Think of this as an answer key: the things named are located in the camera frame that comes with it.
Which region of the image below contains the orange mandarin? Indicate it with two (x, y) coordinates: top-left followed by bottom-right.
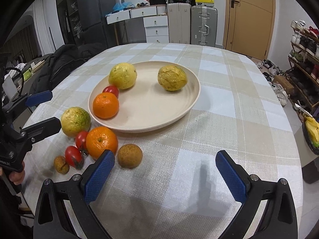
(86, 126), (118, 160)

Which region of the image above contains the person's left hand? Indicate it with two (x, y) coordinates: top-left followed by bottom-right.
(9, 162), (25, 185)

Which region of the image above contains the black jacket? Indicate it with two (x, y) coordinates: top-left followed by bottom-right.
(29, 43), (104, 94)

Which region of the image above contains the small brown longan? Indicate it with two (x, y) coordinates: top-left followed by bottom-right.
(53, 155), (69, 175)

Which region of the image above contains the red cherry tomato with stem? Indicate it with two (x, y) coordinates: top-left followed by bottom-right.
(64, 146), (84, 169)

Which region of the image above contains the orange in plate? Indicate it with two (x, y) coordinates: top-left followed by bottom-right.
(93, 92), (119, 119)

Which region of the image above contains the cherry tomato in plate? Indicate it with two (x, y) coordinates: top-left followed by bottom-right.
(103, 85), (119, 98)

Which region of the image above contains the yellow guava left in plate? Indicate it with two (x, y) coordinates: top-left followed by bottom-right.
(108, 63), (137, 90)

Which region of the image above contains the beige round plate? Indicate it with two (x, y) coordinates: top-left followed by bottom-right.
(88, 61), (201, 133)

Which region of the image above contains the black refrigerator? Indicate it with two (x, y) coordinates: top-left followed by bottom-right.
(77, 0), (117, 49)

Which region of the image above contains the checkered beige tablecloth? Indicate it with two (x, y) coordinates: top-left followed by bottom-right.
(27, 43), (303, 238)

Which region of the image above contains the wrinkled yellow-green guava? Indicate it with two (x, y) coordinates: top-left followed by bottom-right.
(157, 65), (188, 91)

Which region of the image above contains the white drawer desk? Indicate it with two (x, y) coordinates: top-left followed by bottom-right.
(106, 5), (169, 44)

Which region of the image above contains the wooden shoe rack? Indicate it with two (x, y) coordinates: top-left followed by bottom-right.
(286, 20), (318, 114)

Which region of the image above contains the beige suitcase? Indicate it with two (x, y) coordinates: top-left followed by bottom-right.
(167, 3), (191, 44)

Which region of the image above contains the silver suitcase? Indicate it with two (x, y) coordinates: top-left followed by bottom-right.
(190, 5), (218, 47)

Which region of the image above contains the wooden door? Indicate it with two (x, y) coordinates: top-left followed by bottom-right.
(223, 0), (276, 60)

